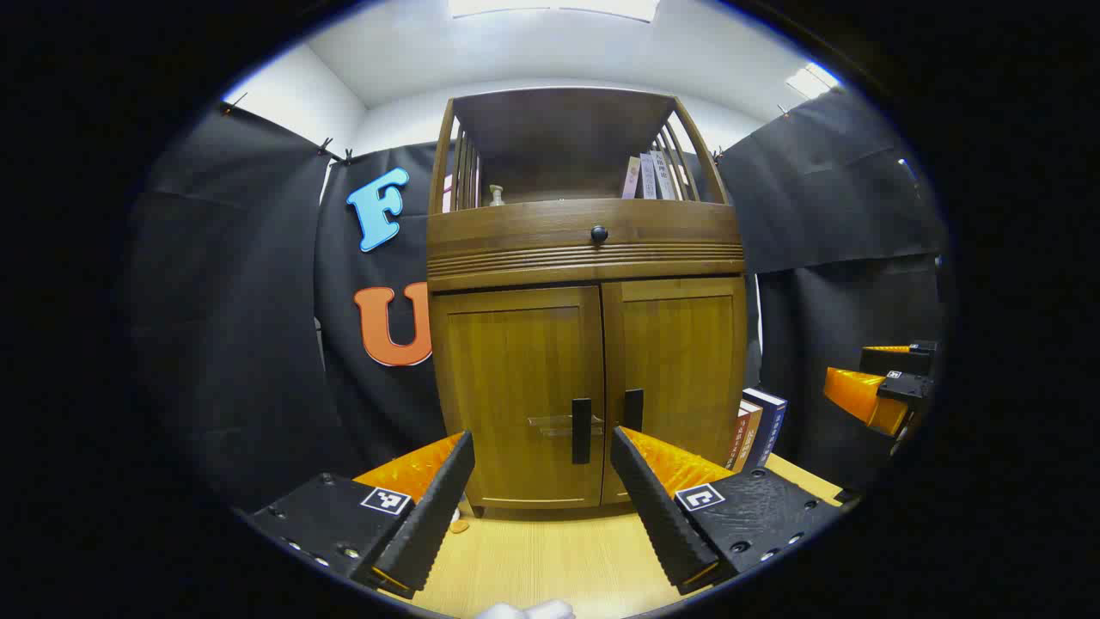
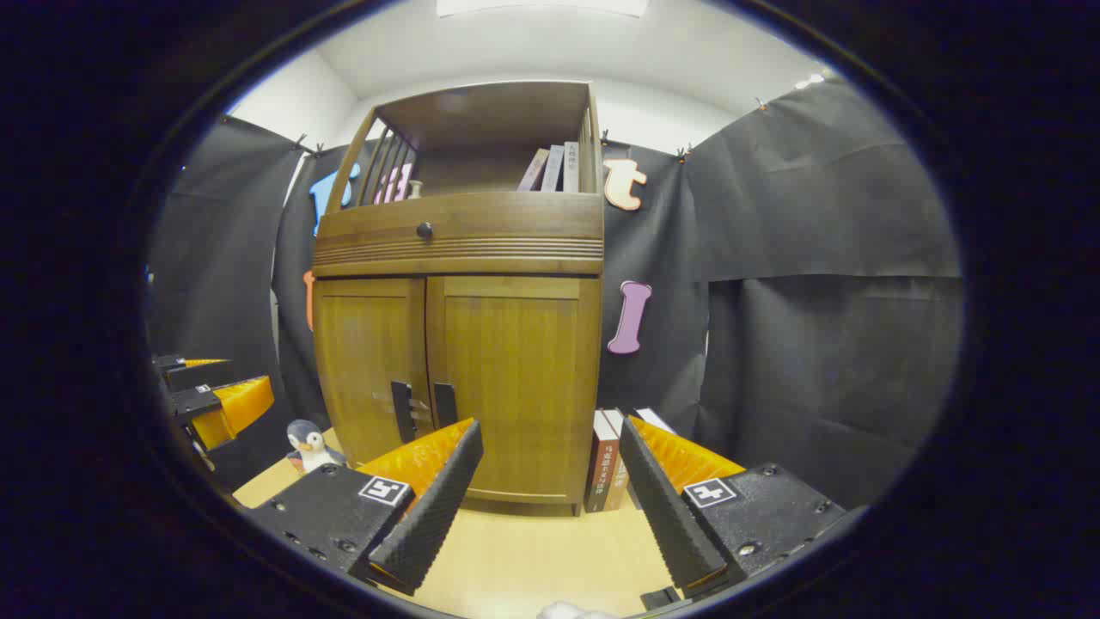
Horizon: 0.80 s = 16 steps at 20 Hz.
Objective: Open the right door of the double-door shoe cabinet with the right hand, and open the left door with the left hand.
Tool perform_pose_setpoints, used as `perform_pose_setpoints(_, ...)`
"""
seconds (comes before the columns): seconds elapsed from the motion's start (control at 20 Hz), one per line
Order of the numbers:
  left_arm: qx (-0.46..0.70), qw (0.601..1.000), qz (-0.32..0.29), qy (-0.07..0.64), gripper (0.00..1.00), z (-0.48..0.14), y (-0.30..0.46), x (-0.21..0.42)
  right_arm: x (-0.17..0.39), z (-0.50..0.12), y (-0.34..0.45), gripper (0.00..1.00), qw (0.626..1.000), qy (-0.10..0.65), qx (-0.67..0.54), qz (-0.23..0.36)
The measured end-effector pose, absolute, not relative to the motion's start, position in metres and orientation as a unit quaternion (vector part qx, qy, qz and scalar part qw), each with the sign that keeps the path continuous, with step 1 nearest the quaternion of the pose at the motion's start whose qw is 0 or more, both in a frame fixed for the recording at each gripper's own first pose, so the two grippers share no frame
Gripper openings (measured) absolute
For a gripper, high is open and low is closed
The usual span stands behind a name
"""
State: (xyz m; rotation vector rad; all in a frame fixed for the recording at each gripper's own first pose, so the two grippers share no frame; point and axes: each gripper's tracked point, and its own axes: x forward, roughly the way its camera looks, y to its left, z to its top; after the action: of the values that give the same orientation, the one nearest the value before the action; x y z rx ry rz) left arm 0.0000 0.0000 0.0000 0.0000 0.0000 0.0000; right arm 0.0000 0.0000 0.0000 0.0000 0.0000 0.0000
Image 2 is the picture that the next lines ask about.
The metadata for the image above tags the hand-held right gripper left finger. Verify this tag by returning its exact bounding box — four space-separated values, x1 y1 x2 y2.
245 419 484 596

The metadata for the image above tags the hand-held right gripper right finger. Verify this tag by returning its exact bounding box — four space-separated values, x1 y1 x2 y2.
619 416 847 600

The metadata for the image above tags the wooden shoe cabinet door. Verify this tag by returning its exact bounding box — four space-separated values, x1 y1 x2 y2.
314 277 433 469
425 275 602 504

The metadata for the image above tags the wooden double-door shoe cabinet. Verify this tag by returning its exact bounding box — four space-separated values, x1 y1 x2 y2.
311 81 607 517

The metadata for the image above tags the tan book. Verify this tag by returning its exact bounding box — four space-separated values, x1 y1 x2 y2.
604 408 633 512

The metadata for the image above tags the dark brown book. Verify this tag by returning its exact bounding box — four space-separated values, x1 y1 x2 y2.
584 410 621 514

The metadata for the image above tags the black backdrop cloth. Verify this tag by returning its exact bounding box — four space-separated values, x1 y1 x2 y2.
146 77 963 512

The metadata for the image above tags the ceiling light panel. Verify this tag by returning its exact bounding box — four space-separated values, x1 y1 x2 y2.
437 0 650 18

